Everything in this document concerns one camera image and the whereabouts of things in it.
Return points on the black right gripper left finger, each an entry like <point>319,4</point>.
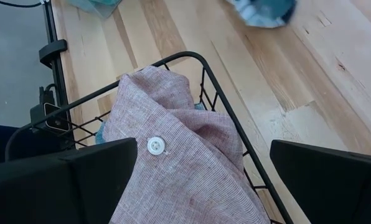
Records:
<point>64,186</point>

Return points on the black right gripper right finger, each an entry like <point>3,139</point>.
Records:
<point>335,186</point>

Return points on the clear plastic bin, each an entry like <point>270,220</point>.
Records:
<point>92,7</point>

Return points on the black clamp stand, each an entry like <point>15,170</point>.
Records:
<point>53,28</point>

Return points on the black table-level camera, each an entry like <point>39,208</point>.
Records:
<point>53,116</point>

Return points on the pink woven button cloth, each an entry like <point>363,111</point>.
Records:
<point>173,174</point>

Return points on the teal fleece cloth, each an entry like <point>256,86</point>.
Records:
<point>109,2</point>

